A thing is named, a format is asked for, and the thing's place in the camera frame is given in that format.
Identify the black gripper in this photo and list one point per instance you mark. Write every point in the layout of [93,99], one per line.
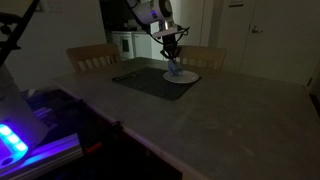
[170,41]

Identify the blue towel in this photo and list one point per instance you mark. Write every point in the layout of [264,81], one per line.
[174,68]

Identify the white round plate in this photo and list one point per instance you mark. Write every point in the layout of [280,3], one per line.
[188,78]

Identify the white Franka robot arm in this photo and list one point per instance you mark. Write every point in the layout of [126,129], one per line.
[150,11]

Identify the white kitchen cabinet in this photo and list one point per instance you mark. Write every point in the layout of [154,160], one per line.
[142,46]

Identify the wooden slat-back chair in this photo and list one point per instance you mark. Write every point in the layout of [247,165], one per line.
[206,55]
[91,52]

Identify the dark rectangular placemat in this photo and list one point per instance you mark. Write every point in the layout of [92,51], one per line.
[153,85]

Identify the black table knife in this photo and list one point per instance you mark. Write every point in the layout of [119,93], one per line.
[126,76]

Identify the white oven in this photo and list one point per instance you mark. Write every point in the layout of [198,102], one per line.
[120,50]

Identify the white door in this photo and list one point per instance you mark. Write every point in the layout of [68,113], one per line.
[283,40]

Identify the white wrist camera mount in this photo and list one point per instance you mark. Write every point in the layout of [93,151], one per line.
[166,32]

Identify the white wall plate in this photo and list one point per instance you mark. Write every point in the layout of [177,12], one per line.
[53,5]

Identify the aluminium mounting rail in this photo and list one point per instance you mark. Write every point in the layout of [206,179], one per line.
[56,150]

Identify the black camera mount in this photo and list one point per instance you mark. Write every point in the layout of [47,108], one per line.
[6,18]

